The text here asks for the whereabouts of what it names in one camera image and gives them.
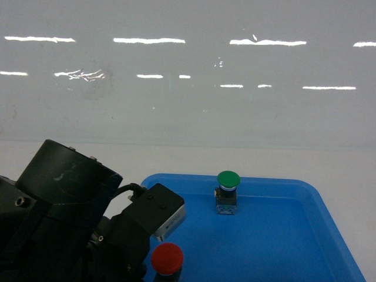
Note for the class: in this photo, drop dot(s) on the red mushroom push button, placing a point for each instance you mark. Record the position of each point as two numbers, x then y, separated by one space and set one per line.
167 261

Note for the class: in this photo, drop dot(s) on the green mushroom push button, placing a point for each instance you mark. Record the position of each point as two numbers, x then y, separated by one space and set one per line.
226 192

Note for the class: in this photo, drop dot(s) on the blue plastic tray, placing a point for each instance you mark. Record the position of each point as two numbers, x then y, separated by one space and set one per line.
281 231

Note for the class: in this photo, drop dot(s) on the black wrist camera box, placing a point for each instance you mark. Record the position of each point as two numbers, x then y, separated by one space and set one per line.
158 210

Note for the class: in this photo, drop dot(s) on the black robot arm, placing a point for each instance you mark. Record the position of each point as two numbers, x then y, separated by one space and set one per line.
48 217

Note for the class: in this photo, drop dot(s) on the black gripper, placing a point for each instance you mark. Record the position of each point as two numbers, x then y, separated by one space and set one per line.
117 251

